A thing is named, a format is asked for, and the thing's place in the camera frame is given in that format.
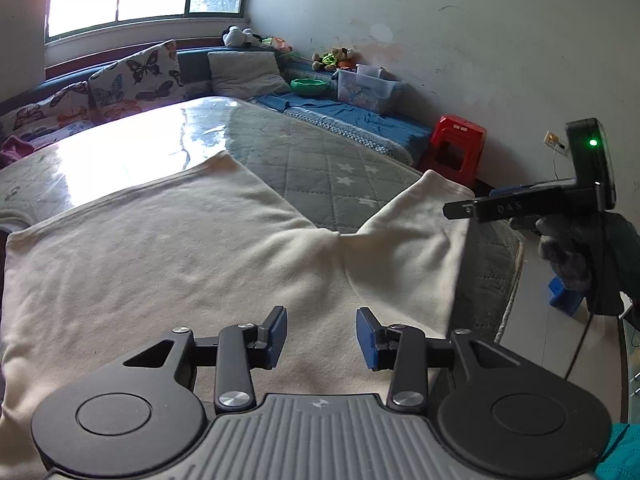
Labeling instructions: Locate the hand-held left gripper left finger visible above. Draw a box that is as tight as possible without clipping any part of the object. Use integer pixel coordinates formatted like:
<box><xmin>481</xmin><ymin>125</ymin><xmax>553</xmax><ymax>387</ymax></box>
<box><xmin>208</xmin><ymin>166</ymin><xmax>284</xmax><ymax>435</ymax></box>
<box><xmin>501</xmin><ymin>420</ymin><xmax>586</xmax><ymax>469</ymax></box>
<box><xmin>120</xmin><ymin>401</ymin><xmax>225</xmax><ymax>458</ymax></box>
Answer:
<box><xmin>122</xmin><ymin>305</ymin><xmax>289</xmax><ymax>413</ymax></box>

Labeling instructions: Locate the wall socket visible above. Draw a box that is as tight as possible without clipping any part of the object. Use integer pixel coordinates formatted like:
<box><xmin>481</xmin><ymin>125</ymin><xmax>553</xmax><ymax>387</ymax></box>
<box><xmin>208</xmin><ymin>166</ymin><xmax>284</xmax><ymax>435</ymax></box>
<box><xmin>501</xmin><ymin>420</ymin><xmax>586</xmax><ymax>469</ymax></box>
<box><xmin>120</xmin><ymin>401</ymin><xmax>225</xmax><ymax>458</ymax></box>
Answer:
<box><xmin>544</xmin><ymin>130</ymin><xmax>571</xmax><ymax>157</ymax></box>

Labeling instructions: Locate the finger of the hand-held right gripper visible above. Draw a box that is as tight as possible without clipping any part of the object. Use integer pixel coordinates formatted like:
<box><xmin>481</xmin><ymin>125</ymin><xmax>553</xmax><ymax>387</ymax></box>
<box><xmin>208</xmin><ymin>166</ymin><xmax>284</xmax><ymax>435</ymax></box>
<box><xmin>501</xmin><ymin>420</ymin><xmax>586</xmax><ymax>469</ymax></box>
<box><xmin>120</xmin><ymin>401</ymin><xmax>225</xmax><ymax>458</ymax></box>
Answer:
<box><xmin>444</xmin><ymin>187</ymin><xmax>572</xmax><ymax>224</ymax></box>
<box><xmin>489</xmin><ymin>182</ymin><xmax>566</xmax><ymax>198</ymax></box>

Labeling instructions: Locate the person's right hand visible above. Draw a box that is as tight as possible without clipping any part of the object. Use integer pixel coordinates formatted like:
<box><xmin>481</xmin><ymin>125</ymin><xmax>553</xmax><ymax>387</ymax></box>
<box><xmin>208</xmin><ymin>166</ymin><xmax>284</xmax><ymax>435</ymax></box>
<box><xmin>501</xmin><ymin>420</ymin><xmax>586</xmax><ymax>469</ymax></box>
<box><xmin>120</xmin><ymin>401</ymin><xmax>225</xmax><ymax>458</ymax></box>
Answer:
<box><xmin>510</xmin><ymin>211</ymin><xmax>640</xmax><ymax>296</ymax></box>

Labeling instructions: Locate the blue sofa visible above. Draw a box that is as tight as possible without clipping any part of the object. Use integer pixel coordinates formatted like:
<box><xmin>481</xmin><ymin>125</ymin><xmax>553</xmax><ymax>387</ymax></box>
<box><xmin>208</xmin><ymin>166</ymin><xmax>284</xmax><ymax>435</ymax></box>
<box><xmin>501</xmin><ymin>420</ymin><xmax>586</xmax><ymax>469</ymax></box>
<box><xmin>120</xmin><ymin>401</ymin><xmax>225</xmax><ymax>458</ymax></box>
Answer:
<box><xmin>0</xmin><ymin>46</ymin><xmax>435</xmax><ymax>168</ymax></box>

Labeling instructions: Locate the blue mattress pad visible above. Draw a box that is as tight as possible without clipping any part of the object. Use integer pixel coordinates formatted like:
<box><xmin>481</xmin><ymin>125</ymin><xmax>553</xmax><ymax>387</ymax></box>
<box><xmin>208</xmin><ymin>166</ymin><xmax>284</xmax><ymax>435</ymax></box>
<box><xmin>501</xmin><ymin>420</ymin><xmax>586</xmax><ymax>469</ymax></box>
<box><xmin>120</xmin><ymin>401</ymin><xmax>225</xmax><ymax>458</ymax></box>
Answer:
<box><xmin>255</xmin><ymin>91</ymin><xmax>435</xmax><ymax>166</ymax></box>

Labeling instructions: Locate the small butterfly print pillow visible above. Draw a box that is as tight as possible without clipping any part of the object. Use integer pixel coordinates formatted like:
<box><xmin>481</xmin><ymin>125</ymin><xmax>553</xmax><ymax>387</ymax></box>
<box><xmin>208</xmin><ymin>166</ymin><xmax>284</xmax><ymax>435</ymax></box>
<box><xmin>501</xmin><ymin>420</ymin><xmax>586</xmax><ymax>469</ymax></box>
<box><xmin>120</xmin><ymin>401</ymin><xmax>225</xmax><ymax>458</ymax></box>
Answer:
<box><xmin>0</xmin><ymin>81</ymin><xmax>93</xmax><ymax>146</ymax></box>

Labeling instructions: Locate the large butterfly print pillow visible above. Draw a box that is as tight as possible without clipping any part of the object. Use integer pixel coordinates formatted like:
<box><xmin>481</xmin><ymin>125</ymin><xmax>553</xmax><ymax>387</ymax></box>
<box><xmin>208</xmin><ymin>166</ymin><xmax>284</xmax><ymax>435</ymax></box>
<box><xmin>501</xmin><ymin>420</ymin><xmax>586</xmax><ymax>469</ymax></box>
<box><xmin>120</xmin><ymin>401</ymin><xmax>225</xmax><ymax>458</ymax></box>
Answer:
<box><xmin>87</xmin><ymin>40</ymin><xmax>187</xmax><ymax>123</ymax></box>

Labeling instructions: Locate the pink and green plush toy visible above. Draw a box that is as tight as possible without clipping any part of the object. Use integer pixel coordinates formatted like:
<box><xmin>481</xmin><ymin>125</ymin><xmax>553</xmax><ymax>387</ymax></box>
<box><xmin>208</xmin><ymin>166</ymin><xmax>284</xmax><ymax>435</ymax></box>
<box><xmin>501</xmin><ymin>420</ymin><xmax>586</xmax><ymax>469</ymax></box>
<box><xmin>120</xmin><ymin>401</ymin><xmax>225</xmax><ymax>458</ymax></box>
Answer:
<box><xmin>261</xmin><ymin>36</ymin><xmax>293</xmax><ymax>56</ymax></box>

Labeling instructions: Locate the clear plastic storage box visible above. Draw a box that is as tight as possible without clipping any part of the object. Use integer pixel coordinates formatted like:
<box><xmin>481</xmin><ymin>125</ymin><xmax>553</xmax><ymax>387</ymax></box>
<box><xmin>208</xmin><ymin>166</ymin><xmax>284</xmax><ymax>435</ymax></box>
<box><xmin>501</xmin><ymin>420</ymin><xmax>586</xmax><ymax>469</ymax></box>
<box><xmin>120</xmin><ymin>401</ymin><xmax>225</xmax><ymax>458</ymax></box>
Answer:
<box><xmin>336</xmin><ymin>64</ymin><xmax>405</xmax><ymax>115</ymax></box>

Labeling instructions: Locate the green bowl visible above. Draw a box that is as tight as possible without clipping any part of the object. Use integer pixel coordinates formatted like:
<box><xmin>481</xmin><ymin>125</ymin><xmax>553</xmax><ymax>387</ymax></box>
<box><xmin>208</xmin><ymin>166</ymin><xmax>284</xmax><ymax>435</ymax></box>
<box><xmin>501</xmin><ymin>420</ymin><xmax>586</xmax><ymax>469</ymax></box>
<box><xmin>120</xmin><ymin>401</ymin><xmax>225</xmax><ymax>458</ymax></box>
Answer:
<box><xmin>290</xmin><ymin>77</ymin><xmax>330</xmax><ymax>97</ymax></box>

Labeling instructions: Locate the pink cloth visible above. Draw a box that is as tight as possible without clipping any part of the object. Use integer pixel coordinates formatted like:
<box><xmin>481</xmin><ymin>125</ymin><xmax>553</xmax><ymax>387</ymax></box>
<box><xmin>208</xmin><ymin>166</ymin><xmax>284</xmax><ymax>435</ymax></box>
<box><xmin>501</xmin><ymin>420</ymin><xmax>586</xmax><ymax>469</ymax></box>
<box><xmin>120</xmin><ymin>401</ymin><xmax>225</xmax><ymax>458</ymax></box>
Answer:
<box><xmin>0</xmin><ymin>135</ymin><xmax>33</xmax><ymax>167</ymax></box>

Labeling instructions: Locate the blue plastic stool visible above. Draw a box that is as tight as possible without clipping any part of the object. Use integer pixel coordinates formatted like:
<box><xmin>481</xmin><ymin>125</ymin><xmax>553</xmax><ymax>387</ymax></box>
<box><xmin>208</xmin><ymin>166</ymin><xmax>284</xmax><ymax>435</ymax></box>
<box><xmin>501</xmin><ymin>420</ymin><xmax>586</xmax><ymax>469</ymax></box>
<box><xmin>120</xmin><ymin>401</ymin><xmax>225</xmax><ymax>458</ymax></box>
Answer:
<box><xmin>548</xmin><ymin>276</ymin><xmax>587</xmax><ymax>317</ymax></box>

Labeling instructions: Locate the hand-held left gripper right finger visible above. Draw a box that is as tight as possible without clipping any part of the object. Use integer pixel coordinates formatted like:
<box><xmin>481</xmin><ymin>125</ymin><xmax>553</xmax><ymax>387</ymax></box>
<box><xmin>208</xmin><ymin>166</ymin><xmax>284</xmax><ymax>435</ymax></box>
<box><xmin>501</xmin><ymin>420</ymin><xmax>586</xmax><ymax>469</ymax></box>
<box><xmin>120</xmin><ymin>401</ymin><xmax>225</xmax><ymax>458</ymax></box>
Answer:
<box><xmin>355</xmin><ymin>306</ymin><xmax>506</xmax><ymax>413</ymax></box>

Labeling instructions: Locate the black cable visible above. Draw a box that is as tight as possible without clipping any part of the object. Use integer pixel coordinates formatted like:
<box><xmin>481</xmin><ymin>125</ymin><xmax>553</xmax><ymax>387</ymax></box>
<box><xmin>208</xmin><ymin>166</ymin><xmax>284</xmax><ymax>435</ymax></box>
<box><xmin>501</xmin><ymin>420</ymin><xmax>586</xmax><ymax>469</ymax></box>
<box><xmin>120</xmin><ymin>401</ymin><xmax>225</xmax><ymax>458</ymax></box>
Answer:
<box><xmin>564</xmin><ymin>310</ymin><xmax>598</xmax><ymax>381</ymax></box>

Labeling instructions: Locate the teal cloth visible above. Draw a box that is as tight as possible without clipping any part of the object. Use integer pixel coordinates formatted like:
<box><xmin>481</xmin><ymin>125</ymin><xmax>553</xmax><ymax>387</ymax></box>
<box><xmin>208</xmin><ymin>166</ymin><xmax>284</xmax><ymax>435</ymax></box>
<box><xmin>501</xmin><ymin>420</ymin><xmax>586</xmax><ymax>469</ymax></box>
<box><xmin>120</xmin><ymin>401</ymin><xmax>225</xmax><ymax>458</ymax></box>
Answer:
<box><xmin>595</xmin><ymin>422</ymin><xmax>640</xmax><ymax>480</ymax></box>

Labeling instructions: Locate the panda plush toy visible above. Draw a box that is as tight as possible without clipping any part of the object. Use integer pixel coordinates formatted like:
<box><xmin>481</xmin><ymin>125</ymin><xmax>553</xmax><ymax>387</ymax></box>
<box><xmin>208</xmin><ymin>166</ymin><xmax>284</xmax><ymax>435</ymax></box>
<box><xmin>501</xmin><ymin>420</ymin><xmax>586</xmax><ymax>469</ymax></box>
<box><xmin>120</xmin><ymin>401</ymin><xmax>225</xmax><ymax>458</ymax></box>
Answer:
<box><xmin>222</xmin><ymin>26</ymin><xmax>262</xmax><ymax>49</ymax></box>

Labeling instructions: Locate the cream sweatshirt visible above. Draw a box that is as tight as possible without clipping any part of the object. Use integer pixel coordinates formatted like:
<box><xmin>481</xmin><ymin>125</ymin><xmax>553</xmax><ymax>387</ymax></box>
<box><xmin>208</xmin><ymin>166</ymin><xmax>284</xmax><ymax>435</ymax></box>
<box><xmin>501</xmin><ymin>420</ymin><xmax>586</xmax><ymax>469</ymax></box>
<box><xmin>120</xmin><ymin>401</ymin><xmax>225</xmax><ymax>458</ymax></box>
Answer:
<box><xmin>0</xmin><ymin>151</ymin><xmax>476</xmax><ymax>480</ymax></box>

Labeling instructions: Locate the red plastic stool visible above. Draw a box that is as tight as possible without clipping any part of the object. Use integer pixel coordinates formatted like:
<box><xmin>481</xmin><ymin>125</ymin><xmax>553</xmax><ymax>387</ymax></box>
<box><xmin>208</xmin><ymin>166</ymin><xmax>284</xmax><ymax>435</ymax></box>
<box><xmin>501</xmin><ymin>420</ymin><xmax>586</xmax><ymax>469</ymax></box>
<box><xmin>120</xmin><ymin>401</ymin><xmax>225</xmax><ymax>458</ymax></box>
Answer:
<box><xmin>419</xmin><ymin>115</ymin><xmax>488</xmax><ymax>192</ymax></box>

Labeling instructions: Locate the grey pillow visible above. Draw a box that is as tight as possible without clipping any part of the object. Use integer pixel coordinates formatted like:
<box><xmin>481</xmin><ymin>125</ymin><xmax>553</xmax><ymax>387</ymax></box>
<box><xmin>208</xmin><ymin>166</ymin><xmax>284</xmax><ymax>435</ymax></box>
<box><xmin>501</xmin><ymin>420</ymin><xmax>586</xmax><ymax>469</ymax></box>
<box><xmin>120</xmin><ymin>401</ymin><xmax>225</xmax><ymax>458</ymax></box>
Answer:
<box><xmin>207</xmin><ymin>51</ymin><xmax>292</xmax><ymax>100</ymax></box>

